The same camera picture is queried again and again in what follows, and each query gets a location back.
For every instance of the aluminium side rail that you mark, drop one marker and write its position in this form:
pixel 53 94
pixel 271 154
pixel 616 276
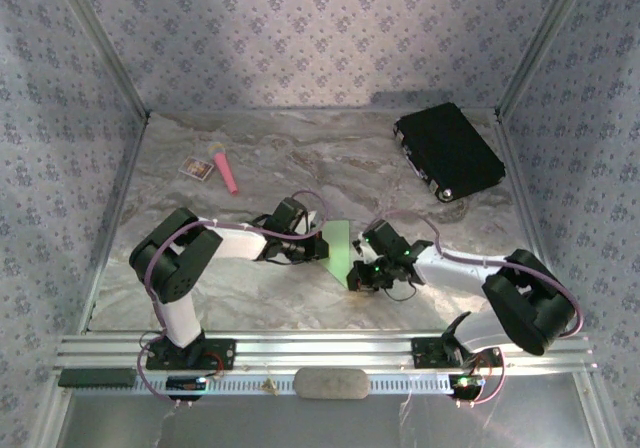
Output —
pixel 112 228
pixel 522 193

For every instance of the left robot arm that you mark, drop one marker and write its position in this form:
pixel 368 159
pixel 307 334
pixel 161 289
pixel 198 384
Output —
pixel 180 323

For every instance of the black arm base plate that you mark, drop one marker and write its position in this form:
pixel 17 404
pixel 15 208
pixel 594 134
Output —
pixel 220 355
pixel 427 353

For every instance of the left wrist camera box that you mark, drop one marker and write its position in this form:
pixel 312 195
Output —
pixel 287 214

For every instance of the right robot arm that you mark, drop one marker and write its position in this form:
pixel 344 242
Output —
pixel 525 308

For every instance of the small circuit board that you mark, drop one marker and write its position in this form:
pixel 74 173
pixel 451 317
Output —
pixel 467 381
pixel 185 383

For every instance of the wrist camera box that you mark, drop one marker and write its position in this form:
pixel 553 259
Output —
pixel 385 238
pixel 287 214

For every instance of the light green paper sheet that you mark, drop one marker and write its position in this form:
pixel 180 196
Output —
pixel 337 248

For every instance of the black flat bar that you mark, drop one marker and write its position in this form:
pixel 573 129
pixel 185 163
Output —
pixel 97 377

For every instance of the pink toy microphone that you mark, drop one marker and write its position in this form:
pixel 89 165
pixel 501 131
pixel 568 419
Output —
pixel 226 170

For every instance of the small card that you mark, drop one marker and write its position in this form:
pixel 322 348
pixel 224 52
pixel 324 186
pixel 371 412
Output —
pixel 196 168

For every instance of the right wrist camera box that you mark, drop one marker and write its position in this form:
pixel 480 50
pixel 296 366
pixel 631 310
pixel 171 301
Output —
pixel 385 238

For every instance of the black ribbed hard case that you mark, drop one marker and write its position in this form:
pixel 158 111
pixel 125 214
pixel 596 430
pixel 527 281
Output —
pixel 450 148

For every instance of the grey oval stone pad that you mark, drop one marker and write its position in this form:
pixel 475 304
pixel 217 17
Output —
pixel 332 384

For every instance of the aluminium mounting rail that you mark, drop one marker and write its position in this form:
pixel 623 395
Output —
pixel 325 350

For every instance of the aluminium frame post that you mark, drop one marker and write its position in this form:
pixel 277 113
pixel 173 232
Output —
pixel 100 38
pixel 545 38

